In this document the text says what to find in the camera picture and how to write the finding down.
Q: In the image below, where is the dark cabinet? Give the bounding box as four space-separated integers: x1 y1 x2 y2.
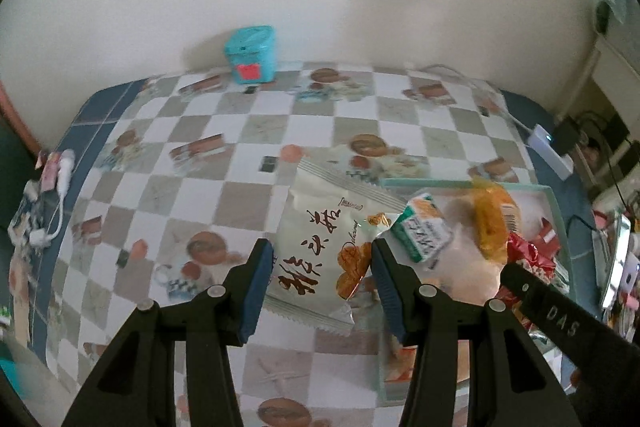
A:
0 112 31 228

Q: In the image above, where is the thin white cable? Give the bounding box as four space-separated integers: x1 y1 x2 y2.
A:
415 64 536 132

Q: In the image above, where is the teal storage box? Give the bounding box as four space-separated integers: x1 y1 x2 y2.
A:
0 354 26 393

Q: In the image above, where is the shiny flat device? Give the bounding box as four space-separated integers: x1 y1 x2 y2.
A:
602 212 633 310

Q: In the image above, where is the crumpled patterned paper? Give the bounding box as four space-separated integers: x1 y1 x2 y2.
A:
7 179 56 253

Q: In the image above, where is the pinkish brown board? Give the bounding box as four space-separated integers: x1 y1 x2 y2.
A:
0 79 41 158

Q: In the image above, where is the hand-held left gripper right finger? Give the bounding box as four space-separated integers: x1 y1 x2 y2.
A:
370 238 583 427

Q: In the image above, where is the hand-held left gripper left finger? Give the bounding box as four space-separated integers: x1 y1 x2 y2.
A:
61 238 275 427

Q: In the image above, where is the brown cardboard strip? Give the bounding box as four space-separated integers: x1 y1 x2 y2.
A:
7 252 31 348

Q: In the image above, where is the white furniture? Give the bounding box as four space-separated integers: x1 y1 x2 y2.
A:
575 32 640 118

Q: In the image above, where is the round brown bun packet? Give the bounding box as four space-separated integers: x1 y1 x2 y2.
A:
440 252 506 308

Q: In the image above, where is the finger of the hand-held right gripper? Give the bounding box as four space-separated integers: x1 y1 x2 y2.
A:
500 261 640 388

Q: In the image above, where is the teal box with red label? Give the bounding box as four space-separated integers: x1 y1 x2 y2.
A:
223 25 277 85

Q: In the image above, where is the orange bread packet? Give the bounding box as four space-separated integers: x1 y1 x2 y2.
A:
382 332 471 388

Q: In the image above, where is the black cable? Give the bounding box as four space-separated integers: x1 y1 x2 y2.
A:
570 127 640 233

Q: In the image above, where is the yellow packet with barcode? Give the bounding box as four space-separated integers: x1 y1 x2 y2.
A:
470 177 523 265

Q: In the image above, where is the white tray with teal rim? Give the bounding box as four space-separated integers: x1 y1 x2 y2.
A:
375 178 573 405

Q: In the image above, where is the white and green packet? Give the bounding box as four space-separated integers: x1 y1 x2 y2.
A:
387 189 453 270

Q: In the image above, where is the teal cloth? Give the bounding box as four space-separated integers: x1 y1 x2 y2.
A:
595 0 640 32

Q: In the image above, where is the small pink sachet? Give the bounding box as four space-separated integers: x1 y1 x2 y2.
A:
39 152 61 190

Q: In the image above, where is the white charger with cable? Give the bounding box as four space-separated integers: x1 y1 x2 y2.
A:
27 149 76 248

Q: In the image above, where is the white power bank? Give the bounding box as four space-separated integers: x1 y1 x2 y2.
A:
527 124 575 180

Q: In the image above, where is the large red snack packet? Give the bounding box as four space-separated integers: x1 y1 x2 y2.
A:
505 232 568 303

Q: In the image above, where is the checkered patterned tablecloth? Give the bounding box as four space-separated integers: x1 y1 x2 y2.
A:
10 62 596 427

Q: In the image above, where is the cream snack packet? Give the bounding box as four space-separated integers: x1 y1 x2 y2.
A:
262 157 408 339

